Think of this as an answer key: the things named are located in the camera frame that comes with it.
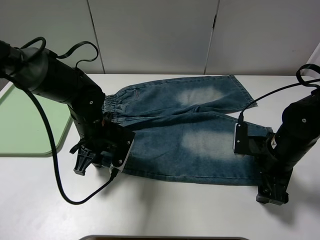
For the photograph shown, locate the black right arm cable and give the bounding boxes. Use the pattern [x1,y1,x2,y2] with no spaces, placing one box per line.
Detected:
[237,64,320,124]

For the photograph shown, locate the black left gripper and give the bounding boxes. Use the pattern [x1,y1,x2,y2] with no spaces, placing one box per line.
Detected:
[69,112,113,175]

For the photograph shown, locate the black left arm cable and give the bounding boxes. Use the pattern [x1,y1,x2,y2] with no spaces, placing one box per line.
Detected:
[14,36,118,206]

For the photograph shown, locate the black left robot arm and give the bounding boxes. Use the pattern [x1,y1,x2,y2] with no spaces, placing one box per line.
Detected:
[0,37,105,175]

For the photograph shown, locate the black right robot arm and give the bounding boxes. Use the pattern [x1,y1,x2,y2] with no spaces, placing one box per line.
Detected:
[256,88,320,205]

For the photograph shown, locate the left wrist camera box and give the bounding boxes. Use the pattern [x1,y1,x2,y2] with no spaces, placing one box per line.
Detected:
[103,121,136,173]

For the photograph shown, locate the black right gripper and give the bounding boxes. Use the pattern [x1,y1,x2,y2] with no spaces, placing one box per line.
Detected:
[256,133,293,205]

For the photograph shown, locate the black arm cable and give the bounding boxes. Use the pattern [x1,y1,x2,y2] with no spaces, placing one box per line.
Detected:
[14,36,118,206]
[237,64,320,124]

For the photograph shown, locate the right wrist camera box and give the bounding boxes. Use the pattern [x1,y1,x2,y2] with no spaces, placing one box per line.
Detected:
[233,122,267,156]

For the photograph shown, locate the children's blue denim shorts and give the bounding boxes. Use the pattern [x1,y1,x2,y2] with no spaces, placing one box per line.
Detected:
[102,75,261,186]

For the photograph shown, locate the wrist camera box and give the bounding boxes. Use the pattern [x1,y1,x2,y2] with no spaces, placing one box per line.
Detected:
[233,122,267,156]
[103,121,136,173]

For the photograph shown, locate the green plastic tray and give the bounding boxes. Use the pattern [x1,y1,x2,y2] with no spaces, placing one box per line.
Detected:
[0,84,72,157]

